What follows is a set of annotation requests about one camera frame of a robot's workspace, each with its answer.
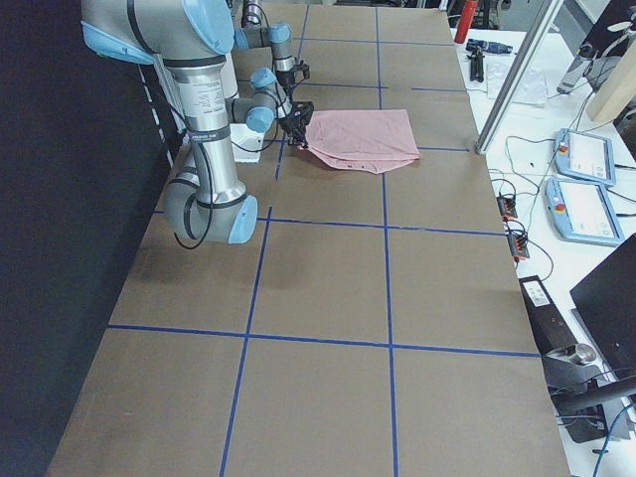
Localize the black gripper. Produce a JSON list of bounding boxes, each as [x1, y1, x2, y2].
[[280, 101, 314, 149], [277, 70, 297, 97]]

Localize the pink printed t-shirt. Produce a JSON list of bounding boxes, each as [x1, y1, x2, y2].
[[300, 109, 420, 175]]

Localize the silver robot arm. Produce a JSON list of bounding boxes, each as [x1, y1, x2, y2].
[[81, 1, 314, 245], [234, 1, 305, 99]]

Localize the black folded tripod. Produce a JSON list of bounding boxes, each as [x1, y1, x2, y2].
[[469, 45, 485, 82]]

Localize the red water bottle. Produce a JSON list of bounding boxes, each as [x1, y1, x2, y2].
[[454, 0, 479, 44]]

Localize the blue folded umbrella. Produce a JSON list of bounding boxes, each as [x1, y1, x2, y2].
[[466, 39, 513, 55]]

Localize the upper orange usb hub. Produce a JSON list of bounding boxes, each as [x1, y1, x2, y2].
[[496, 195, 518, 222]]

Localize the orange usb hub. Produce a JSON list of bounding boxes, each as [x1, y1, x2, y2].
[[507, 230, 530, 262], [496, 195, 518, 222]]

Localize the clear plastic bag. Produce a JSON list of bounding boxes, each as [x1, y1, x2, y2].
[[485, 60, 548, 106]]

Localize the lower orange usb hub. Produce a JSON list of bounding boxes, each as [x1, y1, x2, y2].
[[507, 230, 530, 262]]

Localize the upper blue teach pendant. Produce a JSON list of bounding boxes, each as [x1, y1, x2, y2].
[[554, 128, 616, 187]]

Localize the blue teach pendant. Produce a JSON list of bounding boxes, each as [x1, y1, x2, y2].
[[554, 128, 616, 187], [545, 178, 625, 246]]

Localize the lower blue teach pendant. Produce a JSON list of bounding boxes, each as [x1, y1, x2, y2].
[[545, 178, 625, 246]]

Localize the black box with label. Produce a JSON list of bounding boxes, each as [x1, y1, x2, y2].
[[519, 275, 577, 355]]

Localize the black monitor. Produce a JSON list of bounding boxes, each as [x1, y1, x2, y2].
[[570, 236, 635, 369]]

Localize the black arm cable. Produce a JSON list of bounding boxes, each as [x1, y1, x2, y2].
[[171, 143, 220, 250]]

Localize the aluminium frame post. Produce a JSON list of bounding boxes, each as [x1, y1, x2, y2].
[[475, 0, 563, 154]]

